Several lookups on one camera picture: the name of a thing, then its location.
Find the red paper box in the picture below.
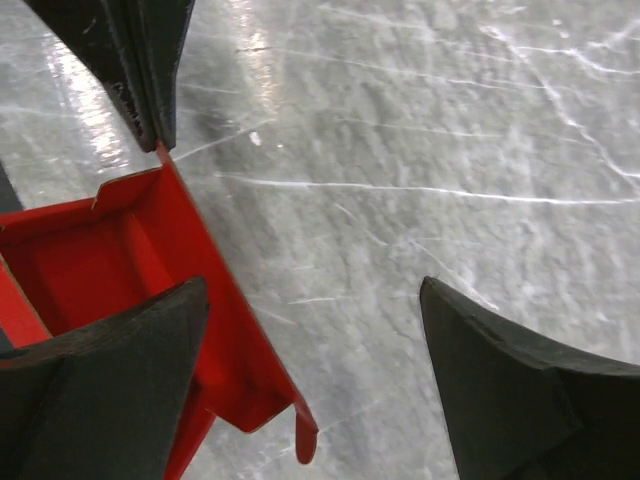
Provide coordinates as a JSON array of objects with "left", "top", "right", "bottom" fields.
[{"left": 1, "top": 155, "right": 318, "bottom": 479}]

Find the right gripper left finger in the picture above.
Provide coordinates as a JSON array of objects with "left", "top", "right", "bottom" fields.
[{"left": 1, "top": 277, "right": 209, "bottom": 479}]

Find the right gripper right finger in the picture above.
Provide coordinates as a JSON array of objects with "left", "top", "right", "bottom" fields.
[{"left": 419, "top": 277, "right": 639, "bottom": 479}]

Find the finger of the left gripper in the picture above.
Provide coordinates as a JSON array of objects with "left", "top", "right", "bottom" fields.
[
  {"left": 127, "top": 0, "right": 195, "bottom": 149},
  {"left": 26, "top": 0, "right": 156, "bottom": 152}
]

